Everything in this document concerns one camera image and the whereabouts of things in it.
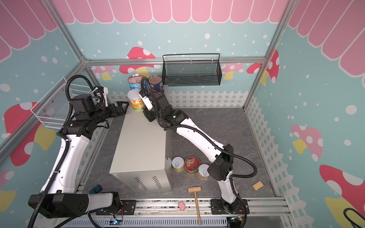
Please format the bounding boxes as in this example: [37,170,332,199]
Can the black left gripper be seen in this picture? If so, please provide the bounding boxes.
[89,101,129,124]

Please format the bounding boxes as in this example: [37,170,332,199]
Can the green yellow white lid can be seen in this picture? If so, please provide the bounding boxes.
[127,89,145,111]

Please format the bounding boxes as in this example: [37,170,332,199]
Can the blue chicken noodle soup can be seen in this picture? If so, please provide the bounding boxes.
[128,74,144,89]

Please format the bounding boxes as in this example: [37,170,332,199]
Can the dark chopped tomatoes can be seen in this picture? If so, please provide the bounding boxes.
[148,75,163,93]

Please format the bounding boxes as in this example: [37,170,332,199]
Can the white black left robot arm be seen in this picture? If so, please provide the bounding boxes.
[28,75,129,228]

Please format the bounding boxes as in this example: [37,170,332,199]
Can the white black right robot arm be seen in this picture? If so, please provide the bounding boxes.
[139,77,258,214]

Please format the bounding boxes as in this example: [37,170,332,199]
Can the grey metal cabinet counter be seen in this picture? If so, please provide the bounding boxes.
[109,108,173,193]

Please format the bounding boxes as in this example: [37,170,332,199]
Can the red lid flat tin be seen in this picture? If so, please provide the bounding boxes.
[184,156,201,173]

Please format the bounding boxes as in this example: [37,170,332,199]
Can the yellow can silver lid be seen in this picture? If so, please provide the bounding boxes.
[198,164,210,180]

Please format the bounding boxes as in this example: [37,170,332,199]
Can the wooden mallet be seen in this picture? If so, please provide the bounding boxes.
[188,186,202,226]

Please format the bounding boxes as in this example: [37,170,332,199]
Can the teal small block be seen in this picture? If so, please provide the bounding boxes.
[88,184,103,194]

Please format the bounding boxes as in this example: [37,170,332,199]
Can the pink eraser blob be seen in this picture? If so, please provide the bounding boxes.
[178,201,186,211]

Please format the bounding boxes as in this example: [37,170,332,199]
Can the small wooden block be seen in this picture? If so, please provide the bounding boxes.
[252,181,264,191]

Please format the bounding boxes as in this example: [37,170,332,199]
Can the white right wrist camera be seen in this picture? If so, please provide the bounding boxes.
[139,90,153,111]

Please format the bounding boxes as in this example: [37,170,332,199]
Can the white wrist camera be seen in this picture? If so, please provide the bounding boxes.
[139,90,153,111]
[92,86,108,108]

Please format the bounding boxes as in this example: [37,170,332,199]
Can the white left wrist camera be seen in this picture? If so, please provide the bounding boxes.
[92,86,108,108]

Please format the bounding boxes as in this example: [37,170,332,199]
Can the black wire mesh basket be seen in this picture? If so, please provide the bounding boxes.
[162,53,222,86]

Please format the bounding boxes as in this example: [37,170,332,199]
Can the white wire mesh basket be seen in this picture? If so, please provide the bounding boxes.
[30,77,98,132]

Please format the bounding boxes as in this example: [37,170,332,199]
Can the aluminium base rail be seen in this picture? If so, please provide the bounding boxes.
[56,196,291,228]

